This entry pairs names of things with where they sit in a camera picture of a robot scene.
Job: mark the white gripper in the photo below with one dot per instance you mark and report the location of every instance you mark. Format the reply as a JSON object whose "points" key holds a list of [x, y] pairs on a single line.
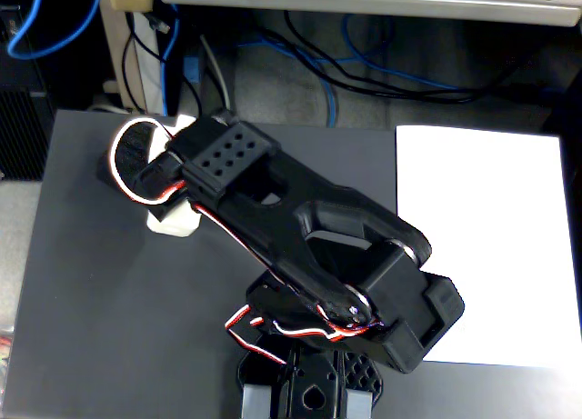
{"points": [[170, 221]]}

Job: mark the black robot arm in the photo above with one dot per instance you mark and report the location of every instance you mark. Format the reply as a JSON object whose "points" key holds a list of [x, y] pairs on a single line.
{"points": [[273, 182]]}

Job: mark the blue connector block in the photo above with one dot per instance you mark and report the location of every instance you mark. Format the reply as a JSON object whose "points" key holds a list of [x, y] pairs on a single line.
{"points": [[192, 69]]}

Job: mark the beige desk leg panel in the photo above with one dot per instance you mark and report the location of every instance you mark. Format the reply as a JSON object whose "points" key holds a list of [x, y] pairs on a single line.
{"points": [[145, 73]]}

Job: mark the grey network plug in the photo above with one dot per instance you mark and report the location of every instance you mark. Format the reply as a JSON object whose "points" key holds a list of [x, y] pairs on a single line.
{"points": [[160, 26]]}

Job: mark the dark grey board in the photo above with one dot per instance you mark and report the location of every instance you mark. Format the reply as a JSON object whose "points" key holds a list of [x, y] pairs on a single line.
{"points": [[91, 301]]}

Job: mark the black computer tower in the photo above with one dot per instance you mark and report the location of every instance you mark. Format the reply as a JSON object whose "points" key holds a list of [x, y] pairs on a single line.
{"points": [[23, 132]]}

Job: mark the grey table clamp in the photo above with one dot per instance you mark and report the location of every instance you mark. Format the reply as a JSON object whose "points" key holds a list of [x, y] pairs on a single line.
{"points": [[362, 403], [257, 401]]}

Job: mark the beige desk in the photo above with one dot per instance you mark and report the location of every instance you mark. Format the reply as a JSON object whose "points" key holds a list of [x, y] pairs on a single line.
{"points": [[364, 5]]}

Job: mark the white paper sheet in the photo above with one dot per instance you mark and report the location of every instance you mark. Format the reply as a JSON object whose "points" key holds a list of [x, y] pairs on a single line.
{"points": [[500, 210]]}

